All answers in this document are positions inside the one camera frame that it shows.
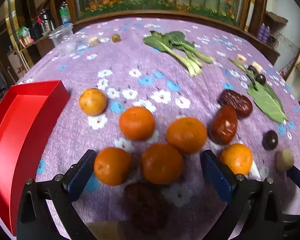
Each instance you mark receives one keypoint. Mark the green olive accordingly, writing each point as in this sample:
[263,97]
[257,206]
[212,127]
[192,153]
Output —
[116,38]

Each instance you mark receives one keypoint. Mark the small potato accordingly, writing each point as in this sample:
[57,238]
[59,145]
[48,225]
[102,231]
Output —
[285,160]

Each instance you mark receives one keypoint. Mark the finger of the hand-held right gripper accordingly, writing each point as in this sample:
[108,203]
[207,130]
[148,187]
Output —
[298,177]

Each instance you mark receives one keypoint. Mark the orange mandarin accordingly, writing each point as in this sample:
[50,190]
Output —
[236,158]
[186,135]
[137,123]
[162,165]
[92,101]
[112,166]

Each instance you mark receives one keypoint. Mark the green bok choy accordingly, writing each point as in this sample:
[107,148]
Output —
[177,46]

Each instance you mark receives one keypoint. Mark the green leaf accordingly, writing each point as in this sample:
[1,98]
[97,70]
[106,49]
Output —
[267,102]

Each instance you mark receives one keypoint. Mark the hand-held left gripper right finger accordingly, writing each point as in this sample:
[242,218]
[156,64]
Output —
[216,177]

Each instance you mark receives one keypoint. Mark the black kettle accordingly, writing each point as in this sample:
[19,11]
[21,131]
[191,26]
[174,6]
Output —
[35,29]

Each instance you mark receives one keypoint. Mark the clear plastic cup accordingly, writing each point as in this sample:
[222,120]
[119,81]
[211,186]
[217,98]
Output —
[63,40]

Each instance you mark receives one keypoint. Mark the red jujube date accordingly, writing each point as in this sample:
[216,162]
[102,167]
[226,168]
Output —
[146,207]
[223,125]
[236,102]

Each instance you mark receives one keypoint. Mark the purple bottles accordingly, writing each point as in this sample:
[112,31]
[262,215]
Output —
[263,31]

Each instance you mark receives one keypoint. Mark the red tray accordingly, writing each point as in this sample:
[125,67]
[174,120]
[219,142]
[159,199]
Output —
[15,135]

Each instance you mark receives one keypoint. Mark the pale garlic piece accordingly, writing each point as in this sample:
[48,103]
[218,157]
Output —
[93,41]

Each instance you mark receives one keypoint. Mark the dark grape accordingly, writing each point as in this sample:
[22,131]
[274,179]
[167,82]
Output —
[251,69]
[260,78]

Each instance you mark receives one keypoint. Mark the green snack bag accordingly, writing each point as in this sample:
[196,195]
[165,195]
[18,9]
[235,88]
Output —
[23,31]

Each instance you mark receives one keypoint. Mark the steel thermos jug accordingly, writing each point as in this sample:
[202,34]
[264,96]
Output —
[47,20]

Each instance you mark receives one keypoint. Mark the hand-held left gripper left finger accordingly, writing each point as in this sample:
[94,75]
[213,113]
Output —
[81,177]

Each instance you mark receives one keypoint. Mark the dark purple plum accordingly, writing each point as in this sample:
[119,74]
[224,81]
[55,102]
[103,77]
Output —
[270,140]

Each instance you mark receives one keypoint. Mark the clear water bottle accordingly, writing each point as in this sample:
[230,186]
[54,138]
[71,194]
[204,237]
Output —
[64,12]

